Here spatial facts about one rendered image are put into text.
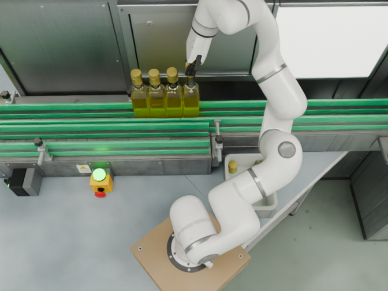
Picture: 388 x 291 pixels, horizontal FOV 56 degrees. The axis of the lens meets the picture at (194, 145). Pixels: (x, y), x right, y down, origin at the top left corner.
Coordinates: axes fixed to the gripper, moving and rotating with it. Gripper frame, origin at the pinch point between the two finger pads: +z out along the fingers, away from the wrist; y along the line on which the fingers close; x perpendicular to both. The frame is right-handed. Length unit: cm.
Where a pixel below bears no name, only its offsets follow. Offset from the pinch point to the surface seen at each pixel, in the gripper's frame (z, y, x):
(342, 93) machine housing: 15, -14, 68
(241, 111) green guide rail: 21.9, -2.8, 25.6
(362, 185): 70, -4, 115
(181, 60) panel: 10.7, -12.4, -0.6
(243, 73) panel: 11.1, -12.2, 23.3
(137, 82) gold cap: 9.3, 1.7, -15.3
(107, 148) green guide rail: 32.9, 13.4, -22.3
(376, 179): 56, 1, 111
